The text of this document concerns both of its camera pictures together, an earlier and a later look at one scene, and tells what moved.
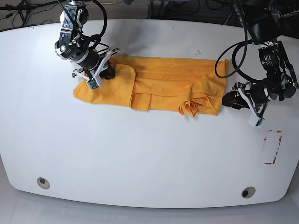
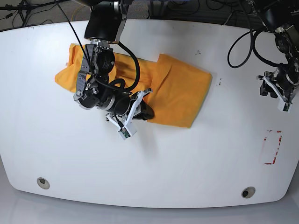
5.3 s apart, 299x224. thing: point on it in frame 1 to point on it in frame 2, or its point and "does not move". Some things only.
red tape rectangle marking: [265, 139] does not move
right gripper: [257, 95] to [285, 86]
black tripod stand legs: [10, 7] does not move
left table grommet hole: [43, 183] does not move
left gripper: [93, 63] to [140, 109]
